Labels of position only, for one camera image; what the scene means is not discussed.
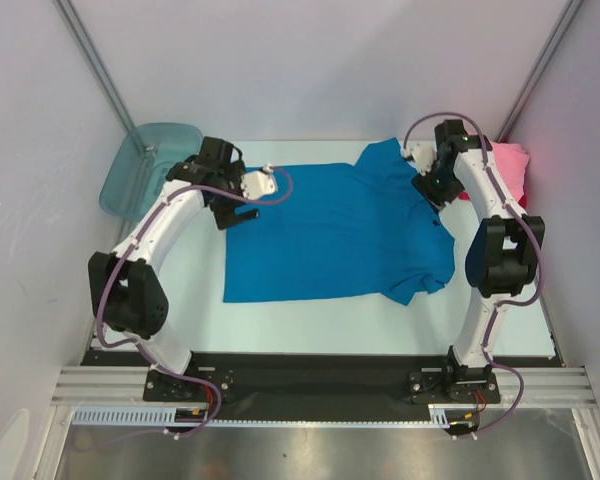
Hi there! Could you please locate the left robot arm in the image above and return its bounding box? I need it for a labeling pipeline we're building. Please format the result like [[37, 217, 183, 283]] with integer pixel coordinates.
[[88, 137, 277, 400]]

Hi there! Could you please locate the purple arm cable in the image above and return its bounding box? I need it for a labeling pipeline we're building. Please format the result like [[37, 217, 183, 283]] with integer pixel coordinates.
[[93, 167, 296, 441], [402, 112, 546, 441]]

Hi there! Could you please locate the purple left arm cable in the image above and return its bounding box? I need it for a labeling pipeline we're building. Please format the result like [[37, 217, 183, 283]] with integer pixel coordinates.
[[93, 167, 296, 441]]

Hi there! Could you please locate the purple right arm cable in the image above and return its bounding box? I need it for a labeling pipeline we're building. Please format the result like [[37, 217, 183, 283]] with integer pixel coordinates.
[[402, 112, 546, 441]]

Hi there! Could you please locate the right aluminium frame post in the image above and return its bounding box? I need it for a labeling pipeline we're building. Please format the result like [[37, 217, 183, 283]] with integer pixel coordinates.
[[496, 0, 587, 142]]

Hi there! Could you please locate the blue t-shirt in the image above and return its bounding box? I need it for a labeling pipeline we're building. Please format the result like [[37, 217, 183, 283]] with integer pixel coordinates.
[[224, 138, 455, 305]]

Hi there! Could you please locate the pink folded t-shirt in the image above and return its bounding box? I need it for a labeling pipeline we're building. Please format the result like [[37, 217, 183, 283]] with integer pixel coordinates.
[[491, 142, 531, 201]]

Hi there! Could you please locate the left aluminium frame post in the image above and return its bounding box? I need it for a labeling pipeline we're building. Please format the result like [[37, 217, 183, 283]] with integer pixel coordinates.
[[52, 0, 136, 133]]

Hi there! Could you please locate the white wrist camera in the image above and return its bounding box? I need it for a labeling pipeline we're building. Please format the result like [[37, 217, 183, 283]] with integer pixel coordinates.
[[401, 143, 437, 176], [240, 165, 278, 200]]

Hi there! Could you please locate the aluminium frame post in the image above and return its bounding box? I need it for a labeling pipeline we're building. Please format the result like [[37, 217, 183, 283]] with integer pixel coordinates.
[[52, 0, 136, 133], [496, 0, 587, 142]]

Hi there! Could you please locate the aluminium front rail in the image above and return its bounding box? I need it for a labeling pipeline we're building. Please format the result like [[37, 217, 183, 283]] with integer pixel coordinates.
[[51, 366, 597, 409]]

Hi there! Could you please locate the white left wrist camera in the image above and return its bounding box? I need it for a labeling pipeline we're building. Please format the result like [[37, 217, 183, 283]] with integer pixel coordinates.
[[240, 165, 278, 200]]

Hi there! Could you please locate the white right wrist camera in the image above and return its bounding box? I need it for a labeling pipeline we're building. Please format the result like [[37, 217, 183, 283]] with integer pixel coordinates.
[[401, 143, 437, 176]]

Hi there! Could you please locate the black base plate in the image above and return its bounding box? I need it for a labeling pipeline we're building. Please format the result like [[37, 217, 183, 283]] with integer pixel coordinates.
[[80, 350, 562, 422]]

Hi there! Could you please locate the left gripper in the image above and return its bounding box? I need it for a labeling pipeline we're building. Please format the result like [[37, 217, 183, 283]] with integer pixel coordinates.
[[209, 160, 259, 229]]

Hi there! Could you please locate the white slotted cable duct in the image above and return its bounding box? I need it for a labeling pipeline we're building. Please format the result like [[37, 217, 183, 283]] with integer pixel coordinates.
[[72, 406, 471, 429]]

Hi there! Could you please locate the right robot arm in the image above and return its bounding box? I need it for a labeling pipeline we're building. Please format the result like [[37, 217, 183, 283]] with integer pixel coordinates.
[[406, 112, 545, 401]]

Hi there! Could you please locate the teal translucent plastic bin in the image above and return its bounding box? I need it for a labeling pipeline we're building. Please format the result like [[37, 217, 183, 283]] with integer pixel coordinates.
[[99, 122, 203, 222]]

